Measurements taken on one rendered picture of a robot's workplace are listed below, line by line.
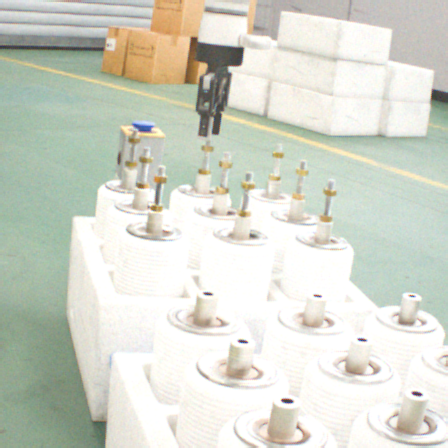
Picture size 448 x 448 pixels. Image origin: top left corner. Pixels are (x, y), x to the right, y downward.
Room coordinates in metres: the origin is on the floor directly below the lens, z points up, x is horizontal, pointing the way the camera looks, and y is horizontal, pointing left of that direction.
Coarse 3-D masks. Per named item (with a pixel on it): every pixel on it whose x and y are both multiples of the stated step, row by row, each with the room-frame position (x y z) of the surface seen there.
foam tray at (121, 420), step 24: (120, 360) 0.85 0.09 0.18; (144, 360) 0.87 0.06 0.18; (120, 384) 0.82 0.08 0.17; (144, 384) 0.80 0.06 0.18; (120, 408) 0.81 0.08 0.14; (144, 408) 0.75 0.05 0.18; (168, 408) 0.76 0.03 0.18; (120, 432) 0.80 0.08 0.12; (144, 432) 0.70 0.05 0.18; (168, 432) 0.71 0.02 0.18
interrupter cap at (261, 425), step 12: (240, 420) 0.61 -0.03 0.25; (252, 420) 0.61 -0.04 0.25; (264, 420) 0.62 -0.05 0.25; (300, 420) 0.62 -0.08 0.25; (312, 420) 0.62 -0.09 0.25; (240, 432) 0.59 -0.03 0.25; (252, 432) 0.59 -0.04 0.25; (264, 432) 0.60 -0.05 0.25; (300, 432) 0.61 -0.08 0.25; (312, 432) 0.60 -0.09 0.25; (324, 432) 0.60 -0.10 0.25; (252, 444) 0.57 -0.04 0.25; (264, 444) 0.58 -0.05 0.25; (276, 444) 0.58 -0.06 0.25; (288, 444) 0.58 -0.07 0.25; (300, 444) 0.58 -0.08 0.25; (312, 444) 0.58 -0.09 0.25; (324, 444) 0.59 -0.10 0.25
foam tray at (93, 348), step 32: (96, 256) 1.20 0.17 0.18; (96, 288) 1.07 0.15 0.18; (192, 288) 1.12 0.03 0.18; (352, 288) 1.21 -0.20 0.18; (96, 320) 1.04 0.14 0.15; (128, 320) 1.03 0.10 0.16; (256, 320) 1.08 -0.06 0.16; (352, 320) 1.12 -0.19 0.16; (96, 352) 1.03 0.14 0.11; (256, 352) 1.08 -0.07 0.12; (96, 384) 1.02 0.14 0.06; (96, 416) 1.02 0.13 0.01
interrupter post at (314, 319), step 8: (312, 296) 0.86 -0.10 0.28; (320, 296) 0.87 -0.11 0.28; (312, 304) 0.85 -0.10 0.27; (320, 304) 0.85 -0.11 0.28; (304, 312) 0.86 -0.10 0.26; (312, 312) 0.85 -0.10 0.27; (320, 312) 0.85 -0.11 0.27; (304, 320) 0.86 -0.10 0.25; (312, 320) 0.85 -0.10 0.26; (320, 320) 0.86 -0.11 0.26
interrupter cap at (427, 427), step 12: (372, 408) 0.66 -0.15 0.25; (384, 408) 0.66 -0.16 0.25; (396, 408) 0.66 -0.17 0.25; (372, 420) 0.63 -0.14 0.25; (384, 420) 0.64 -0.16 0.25; (396, 420) 0.65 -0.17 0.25; (432, 420) 0.65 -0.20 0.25; (444, 420) 0.65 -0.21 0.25; (384, 432) 0.61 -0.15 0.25; (396, 432) 0.62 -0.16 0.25; (408, 432) 0.63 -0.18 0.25; (420, 432) 0.63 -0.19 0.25; (432, 432) 0.62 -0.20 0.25; (444, 432) 0.63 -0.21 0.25; (408, 444) 0.60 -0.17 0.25; (420, 444) 0.60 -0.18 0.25; (432, 444) 0.60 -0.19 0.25
